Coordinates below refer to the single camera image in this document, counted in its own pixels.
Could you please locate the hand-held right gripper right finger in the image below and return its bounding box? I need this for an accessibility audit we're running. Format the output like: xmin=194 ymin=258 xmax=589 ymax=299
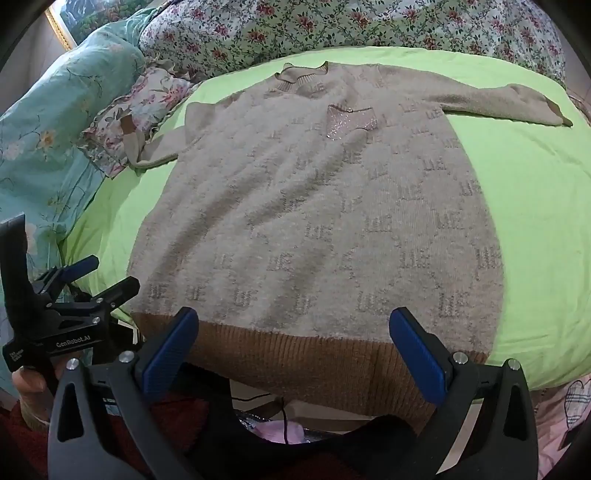
xmin=389 ymin=306 xmax=541 ymax=480

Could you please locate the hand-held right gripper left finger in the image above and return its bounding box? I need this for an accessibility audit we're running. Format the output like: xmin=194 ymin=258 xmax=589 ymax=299
xmin=48 ymin=306 xmax=228 ymax=480

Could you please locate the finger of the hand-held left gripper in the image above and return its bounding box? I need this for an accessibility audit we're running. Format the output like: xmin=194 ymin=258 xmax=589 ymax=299
xmin=33 ymin=256 xmax=100 ymax=297
xmin=46 ymin=276 xmax=141 ymax=325

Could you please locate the beige patterned knit sweater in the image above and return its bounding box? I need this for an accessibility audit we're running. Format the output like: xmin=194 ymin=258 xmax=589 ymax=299
xmin=121 ymin=61 xmax=574 ymax=418

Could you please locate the person's left hand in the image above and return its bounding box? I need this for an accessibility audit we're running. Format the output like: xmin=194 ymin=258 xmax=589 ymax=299
xmin=11 ymin=354 xmax=82 ymax=422

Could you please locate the person's dark red clothing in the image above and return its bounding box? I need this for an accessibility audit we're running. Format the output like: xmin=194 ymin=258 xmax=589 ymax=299
xmin=0 ymin=390 xmax=213 ymax=480

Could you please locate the teal floral quilt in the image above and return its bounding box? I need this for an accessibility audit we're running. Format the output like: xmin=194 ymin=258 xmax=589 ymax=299
xmin=0 ymin=7 xmax=147 ymax=283

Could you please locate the pink plaid cloth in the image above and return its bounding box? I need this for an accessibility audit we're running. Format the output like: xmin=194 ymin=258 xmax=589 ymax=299
xmin=536 ymin=373 xmax=591 ymax=467

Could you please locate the ruffled floral pillow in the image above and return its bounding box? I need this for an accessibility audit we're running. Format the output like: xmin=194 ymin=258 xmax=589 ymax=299
xmin=76 ymin=65 xmax=200 ymax=181

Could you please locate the green bed sheet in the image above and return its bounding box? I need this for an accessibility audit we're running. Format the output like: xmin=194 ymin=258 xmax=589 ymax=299
xmin=60 ymin=46 xmax=591 ymax=391

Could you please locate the gold framed landscape painting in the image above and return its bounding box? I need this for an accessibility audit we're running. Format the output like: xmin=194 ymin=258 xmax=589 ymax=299
xmin=44 ymin=0 xmax=100 ymax=51

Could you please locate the red rose floral quilt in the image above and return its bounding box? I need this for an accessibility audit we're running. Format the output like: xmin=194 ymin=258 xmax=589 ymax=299
xmin=139 ymin=0 xmax=568 ymax=88

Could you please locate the black cable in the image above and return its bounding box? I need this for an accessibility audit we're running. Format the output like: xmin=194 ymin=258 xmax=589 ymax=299
xmin=230 ymin=390 xmax=296 ymax=445

